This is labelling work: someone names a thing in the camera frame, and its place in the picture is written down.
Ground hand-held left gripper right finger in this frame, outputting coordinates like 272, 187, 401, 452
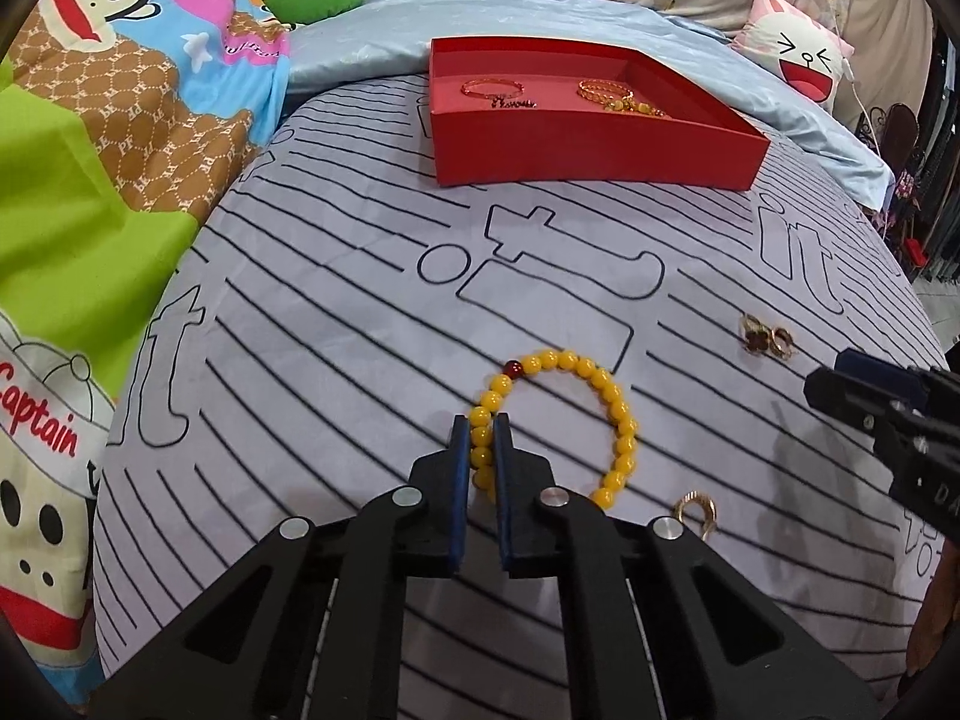
495, 412, 880, 720

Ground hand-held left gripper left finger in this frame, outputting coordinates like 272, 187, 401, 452
90, 414, 470, 720

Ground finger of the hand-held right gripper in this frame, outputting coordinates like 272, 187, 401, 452
835, 348, 940, 392
804, 366, 925, 437

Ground opaque yellow bead bracelet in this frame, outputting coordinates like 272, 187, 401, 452
466, 349, 640, 511

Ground red cardboard box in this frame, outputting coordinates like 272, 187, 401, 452
429, 36, 772, 191

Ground translucent yellow bead bracelet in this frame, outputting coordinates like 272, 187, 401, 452
600, 94, 670, 119

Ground woven gold bangle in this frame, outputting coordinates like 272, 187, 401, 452
576, 77, 635, 102

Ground smooth gold bangle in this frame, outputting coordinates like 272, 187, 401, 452
460, 77, 526, 102

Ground person's right forearm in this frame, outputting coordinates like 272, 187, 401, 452
906, 555, 950, 683

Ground small gold rings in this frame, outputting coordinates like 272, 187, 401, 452
739, 313, 777, 357

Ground gold hoop earring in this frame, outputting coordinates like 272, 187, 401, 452
670, 491, 719, 539

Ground pink white cat pillow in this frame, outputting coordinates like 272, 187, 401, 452
731, 0, 856, 107

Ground light blue blanket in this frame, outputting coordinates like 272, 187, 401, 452
285, 0, 897, 207

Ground colourful monkey printed blanket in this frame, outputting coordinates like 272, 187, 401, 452
0, 0, 295, 691

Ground dark ornate metal frame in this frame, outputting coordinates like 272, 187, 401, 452
862, 101, 935, 286

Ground white cable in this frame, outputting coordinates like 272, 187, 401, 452
817, 0, 893, 158

